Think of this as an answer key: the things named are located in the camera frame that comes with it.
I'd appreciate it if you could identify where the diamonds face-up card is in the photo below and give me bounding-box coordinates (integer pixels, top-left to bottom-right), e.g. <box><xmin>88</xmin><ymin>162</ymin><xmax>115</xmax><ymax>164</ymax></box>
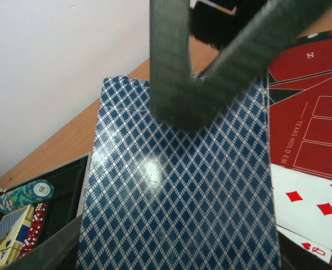
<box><xmin>271</xmin><ymin>164</ymin><xmax>332</xmax><ymax>250</ymax></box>

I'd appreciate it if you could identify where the blue playing card deck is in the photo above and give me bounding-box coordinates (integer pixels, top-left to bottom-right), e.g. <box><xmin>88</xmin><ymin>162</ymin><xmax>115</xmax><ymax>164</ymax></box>
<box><xmin>76</xmin><ymin>76</ymin><xmax>281</xmax><ymax>269</ymax></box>

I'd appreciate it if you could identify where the round red black poker mat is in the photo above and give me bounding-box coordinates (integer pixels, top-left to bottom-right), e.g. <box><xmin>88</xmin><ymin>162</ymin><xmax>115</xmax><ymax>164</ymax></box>
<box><xmin>269</xmin><ymin>30</ymin><xmax>332</xmax><ymax>266</ymax></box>

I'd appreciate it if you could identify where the queen of hearts card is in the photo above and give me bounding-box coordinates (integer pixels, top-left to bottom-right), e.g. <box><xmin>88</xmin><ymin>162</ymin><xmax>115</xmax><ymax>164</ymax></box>
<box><xmin>277</xmin><ymin>225</ymin><xmax>332</xmax><ymax>264</ymax></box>

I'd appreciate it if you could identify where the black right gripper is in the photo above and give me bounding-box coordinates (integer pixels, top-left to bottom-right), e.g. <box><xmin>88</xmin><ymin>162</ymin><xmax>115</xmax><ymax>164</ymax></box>
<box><xmin>149</xmin><ymin>0</ymin><xmax>332</xmax><ymax>131</ymax></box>

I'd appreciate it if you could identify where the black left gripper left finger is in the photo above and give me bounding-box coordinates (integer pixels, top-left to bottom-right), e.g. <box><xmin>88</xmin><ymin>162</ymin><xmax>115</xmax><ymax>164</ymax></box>
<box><xmin>5</xmin><ymin>215</ymin><xmax>82</xmax><ymax>270</ymax></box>

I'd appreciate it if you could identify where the card box in case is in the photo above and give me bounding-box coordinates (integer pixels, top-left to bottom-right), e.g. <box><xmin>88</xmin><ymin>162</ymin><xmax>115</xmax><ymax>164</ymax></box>
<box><xmin>0</xmin><ymin>205</ymin><xmax>34</xmax><ymax>269</ymax></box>

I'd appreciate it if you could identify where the aluminium poker chip case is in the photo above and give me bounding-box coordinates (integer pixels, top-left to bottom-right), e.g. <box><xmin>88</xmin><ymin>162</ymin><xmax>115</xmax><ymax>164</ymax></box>
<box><xmin>0</xmin><ymin>155</ymin><xmax>90</xmax><ymax>269</ymax></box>

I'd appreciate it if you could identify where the poker chip row in case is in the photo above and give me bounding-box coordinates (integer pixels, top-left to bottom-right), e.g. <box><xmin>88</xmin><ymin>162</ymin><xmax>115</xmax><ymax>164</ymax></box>
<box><xmin>0</xmin><ymin>179</ymin><xmax>55</xmax><ymax>214</ymax></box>

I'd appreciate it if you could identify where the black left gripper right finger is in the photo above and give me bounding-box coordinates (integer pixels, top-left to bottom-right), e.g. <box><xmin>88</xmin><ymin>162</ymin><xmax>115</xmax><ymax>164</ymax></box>
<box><xmin>278</xmin><ymin>233</ymin><xmax>332</xmax><ymax>270</ymax></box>

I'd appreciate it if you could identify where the red dice row in case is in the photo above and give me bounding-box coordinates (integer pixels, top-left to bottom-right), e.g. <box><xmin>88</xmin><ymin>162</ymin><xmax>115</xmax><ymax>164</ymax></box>
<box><xmin>18</xmin><ymin>202</ymin><xmax>46</xmax><ymax>258</ymax></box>

